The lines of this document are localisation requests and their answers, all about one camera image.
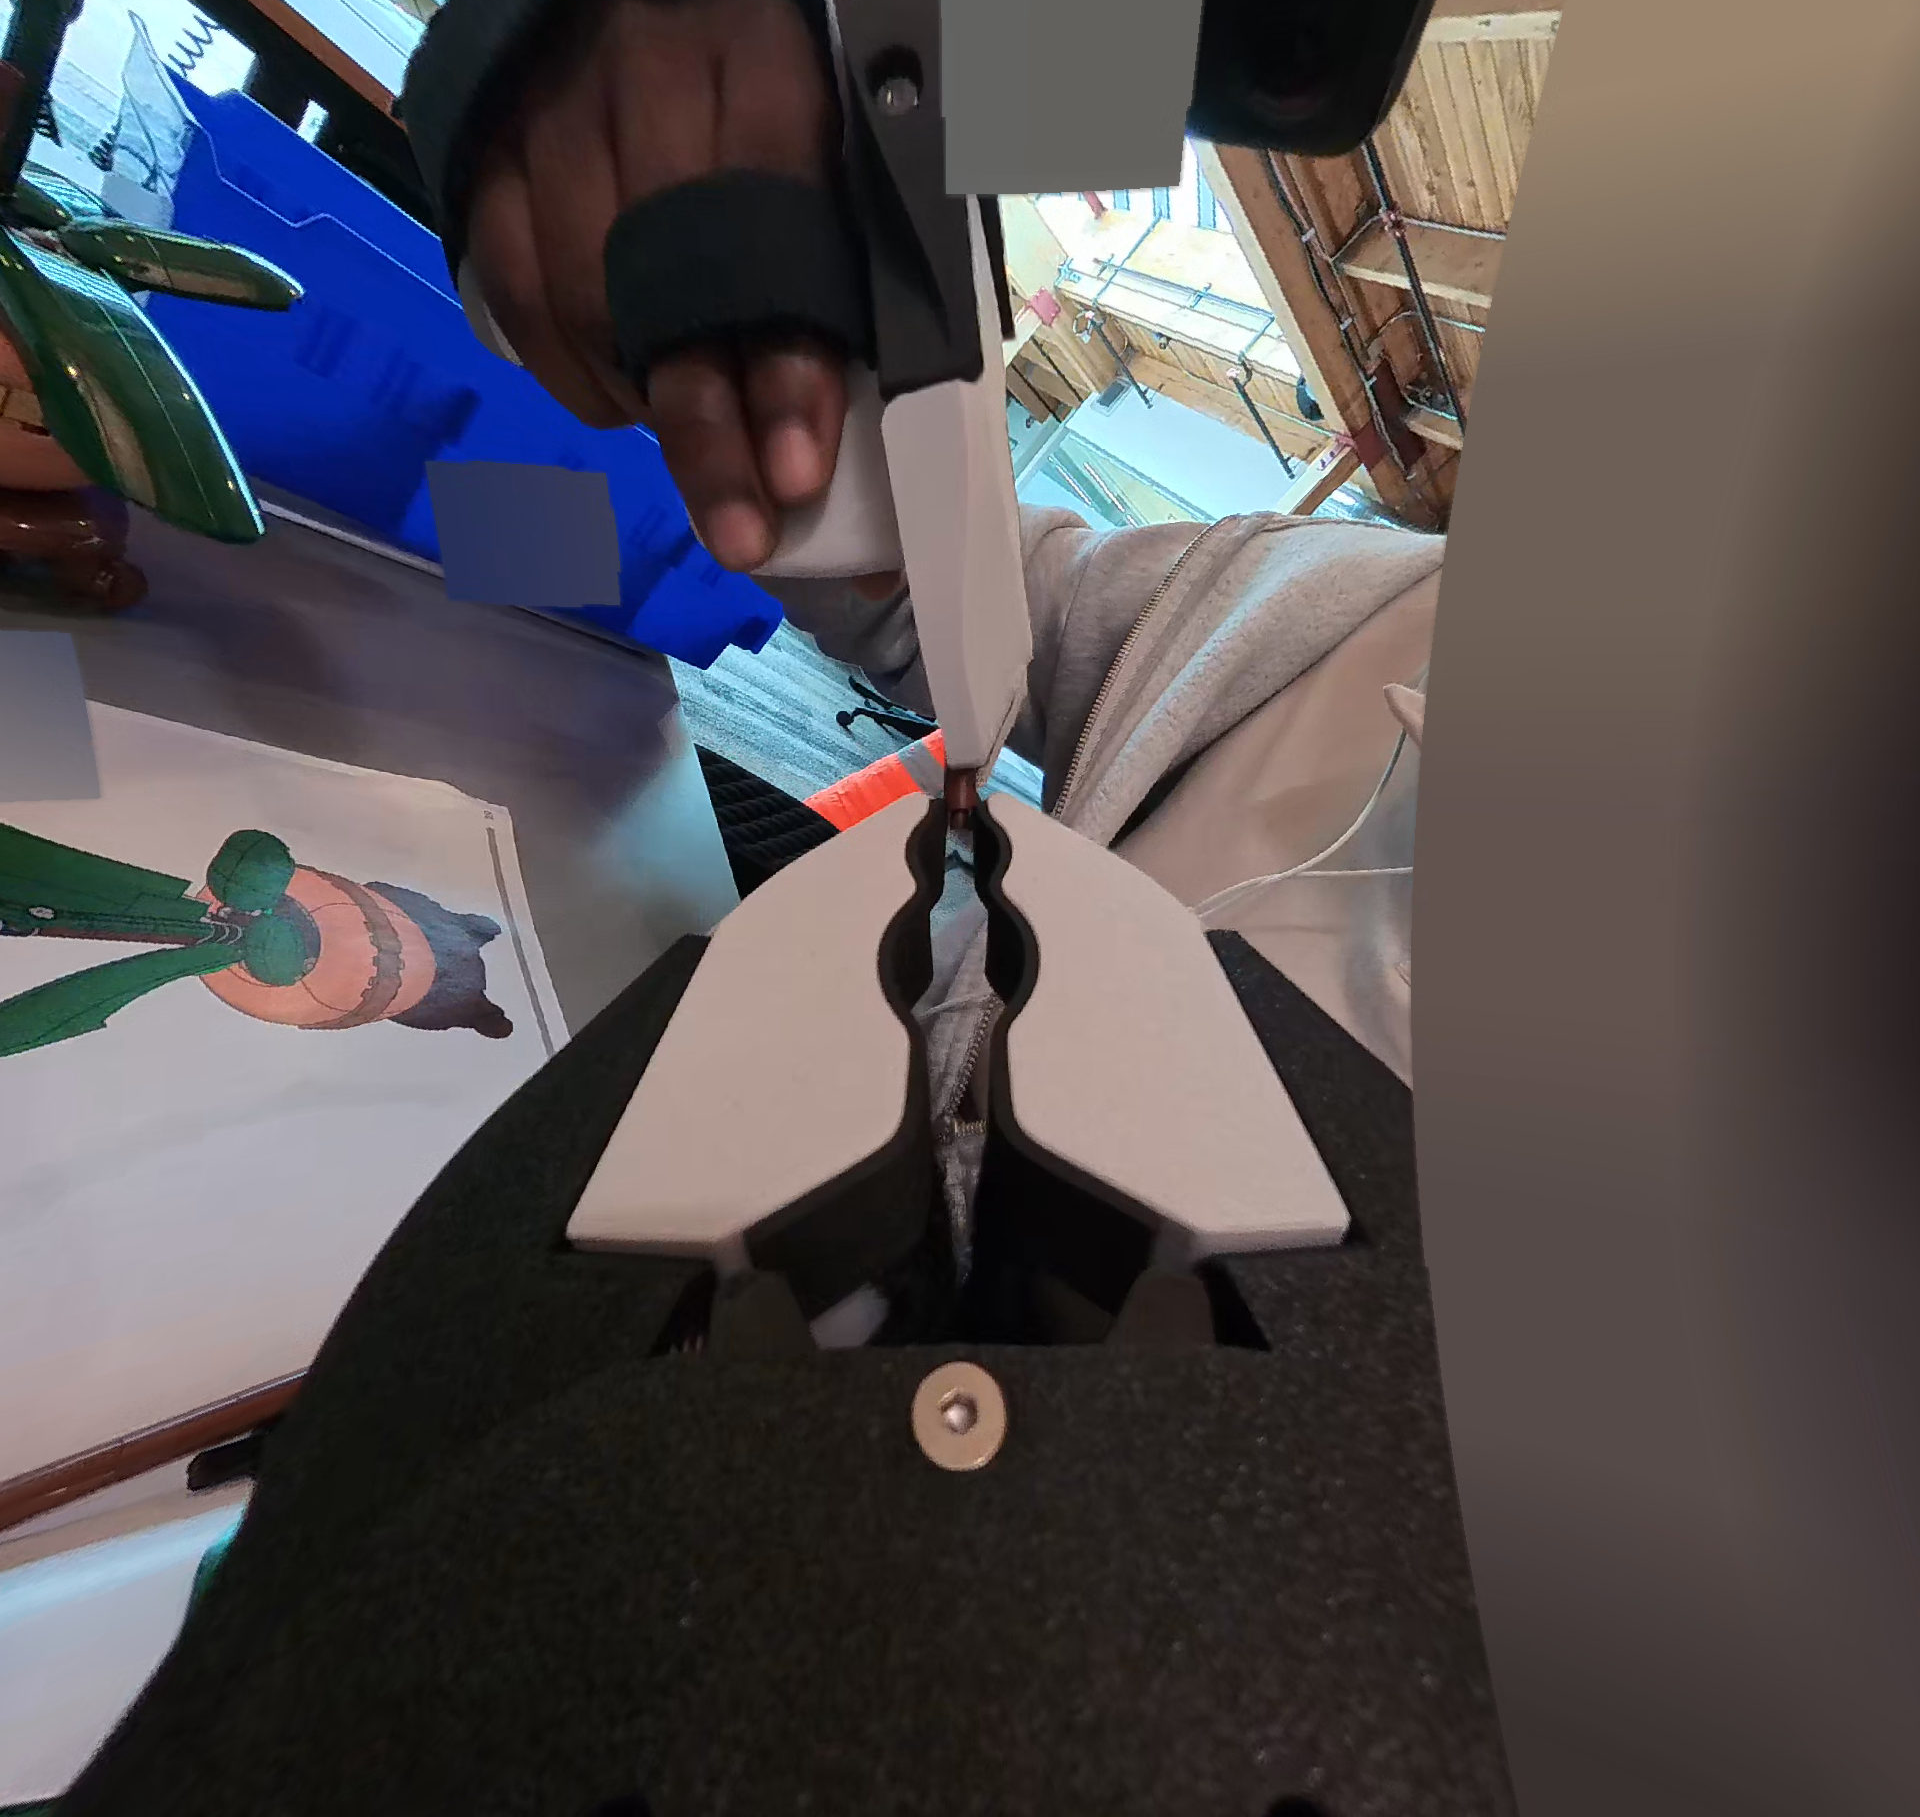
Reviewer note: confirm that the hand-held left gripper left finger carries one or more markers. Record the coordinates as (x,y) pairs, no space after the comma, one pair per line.
(750,1083)

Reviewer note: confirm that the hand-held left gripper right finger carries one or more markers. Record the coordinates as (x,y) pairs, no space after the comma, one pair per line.
(1170,1083)

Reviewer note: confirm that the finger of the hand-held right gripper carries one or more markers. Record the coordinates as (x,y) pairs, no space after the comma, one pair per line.
(961,542)

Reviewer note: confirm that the small brown brick piece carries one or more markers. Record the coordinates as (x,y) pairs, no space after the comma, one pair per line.
(961,792)

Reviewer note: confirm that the person's right hand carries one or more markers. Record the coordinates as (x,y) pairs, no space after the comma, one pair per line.
(601,123)

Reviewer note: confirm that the black office chair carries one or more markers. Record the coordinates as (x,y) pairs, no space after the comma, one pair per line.
(884,715)

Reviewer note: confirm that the orange striped object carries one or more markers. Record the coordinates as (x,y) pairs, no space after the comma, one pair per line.
(870,795)

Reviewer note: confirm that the grey zip hoodie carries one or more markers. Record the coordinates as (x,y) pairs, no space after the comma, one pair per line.
(1200,676)

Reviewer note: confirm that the black textured mat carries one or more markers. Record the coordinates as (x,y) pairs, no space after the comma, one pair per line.
(758,804)

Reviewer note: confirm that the printed instruction sheet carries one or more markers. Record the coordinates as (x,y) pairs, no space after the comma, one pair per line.
(224,1186)

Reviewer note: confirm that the large blue plastic bin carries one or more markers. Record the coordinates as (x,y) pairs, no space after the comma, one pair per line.
(345,346)

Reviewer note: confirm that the green brick plant model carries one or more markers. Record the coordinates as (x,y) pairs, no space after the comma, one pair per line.
(121,377)

